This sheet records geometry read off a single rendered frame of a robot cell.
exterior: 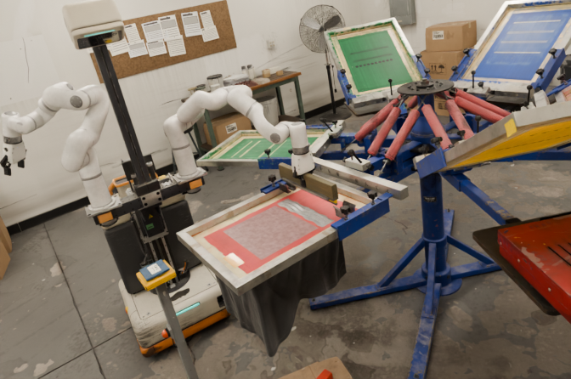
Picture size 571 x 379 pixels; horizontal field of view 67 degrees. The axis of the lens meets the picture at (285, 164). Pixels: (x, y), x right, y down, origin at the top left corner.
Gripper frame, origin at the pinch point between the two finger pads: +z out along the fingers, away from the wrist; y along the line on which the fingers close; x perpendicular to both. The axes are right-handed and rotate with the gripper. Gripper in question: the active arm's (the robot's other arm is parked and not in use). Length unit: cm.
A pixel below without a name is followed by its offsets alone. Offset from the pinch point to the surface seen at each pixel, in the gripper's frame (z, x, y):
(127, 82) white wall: -12, -380, -29
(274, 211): 14.1, -12.2, 13.2
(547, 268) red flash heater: -2, 106, -2
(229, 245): 14.2, -3.2, 43.0
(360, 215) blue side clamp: 8.7, 30.7, -3.7
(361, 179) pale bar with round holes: 6.0, 10.7, -24.4
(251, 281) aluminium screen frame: 11, 30, 51
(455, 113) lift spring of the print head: -12, 24, -79
